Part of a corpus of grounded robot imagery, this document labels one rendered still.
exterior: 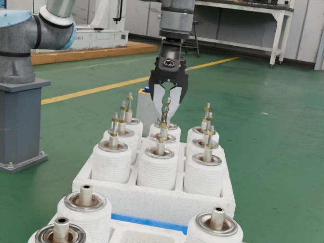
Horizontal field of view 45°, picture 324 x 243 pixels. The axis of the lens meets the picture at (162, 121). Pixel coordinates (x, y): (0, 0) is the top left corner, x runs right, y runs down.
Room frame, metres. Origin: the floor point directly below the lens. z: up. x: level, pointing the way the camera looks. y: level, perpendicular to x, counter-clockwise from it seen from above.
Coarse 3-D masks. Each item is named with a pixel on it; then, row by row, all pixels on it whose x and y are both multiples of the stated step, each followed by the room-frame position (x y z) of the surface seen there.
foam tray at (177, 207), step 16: (144, 144) 1.16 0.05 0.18; (224, 160) 1.11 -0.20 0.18; (80, 176) 0.88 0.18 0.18; (176, 176) 0.95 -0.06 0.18; (224, 176) 0.99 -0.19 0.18; (112, 192) 0.85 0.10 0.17; (128, 192) 0.84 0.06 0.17; (144, 192) 0.84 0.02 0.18; (160, 192) 0.85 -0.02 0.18; (176, 192) 0.86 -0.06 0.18; (224, 192) 0.89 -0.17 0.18; (112, 208) 0.85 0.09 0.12; (128, 208) 0.84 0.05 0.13; (144, 208) 0.84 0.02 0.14; (160, 208) 0.84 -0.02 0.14; (176, 208) 0.84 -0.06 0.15; (192, 208) 0.84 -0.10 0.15; (208, 208) 0.84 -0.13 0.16; (224, 208) 0.83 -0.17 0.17
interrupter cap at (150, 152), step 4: (148, 148) 0.93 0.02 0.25; (152, 148) 0.94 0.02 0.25; (164, 148) 0.95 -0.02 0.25; (148, 152) 0.91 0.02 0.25; (152, 152) 0.92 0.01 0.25; (164, 152) 0.93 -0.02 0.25; (168, 152) 0.93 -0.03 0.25; (172, 152) 0.93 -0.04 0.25; (152, 156) 0.88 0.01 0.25; (156, 156) 0.89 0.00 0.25; (160, 156) 0.89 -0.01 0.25; (164, 156) 0.89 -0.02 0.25; (168, 156) 0.90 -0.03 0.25; (172, 156) 0.90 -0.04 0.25
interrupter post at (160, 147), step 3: (156, 144) 0.91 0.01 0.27; (159, 144) 0.91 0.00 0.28; (162, 144) 0.91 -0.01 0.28; (156, 147) 0.91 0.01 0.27; (159, 147) 0.91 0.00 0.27; (162, 147) 0.91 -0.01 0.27; (156, 150) 0.91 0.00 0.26; (159, 150) 0.91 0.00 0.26; (162, 150) 0.91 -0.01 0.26; (156, 153) 0.91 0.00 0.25; (159, 153) 0.91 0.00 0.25; (162, 153) 0.91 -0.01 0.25
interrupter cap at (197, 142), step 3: (198, 138) 1.06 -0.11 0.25; (201, 138) 1.06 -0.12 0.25; (192, 141) 1.03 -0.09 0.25; (195, 141) 1.03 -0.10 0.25; (198, 141) 1.04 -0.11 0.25; (201, 141) 1.05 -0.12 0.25; (213, 141) 1.05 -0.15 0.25; (195, 144) 1.01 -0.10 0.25; (198, 144) 1.01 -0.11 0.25; (201, 144) 1.03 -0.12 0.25; (213, 144) 1.03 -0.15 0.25; (216, 144) 1.03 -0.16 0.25; (201, 147) 1.00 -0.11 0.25; (204, 147) 0.99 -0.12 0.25; (213, 147) 1.00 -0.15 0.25; (216, 147) 1.01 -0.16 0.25
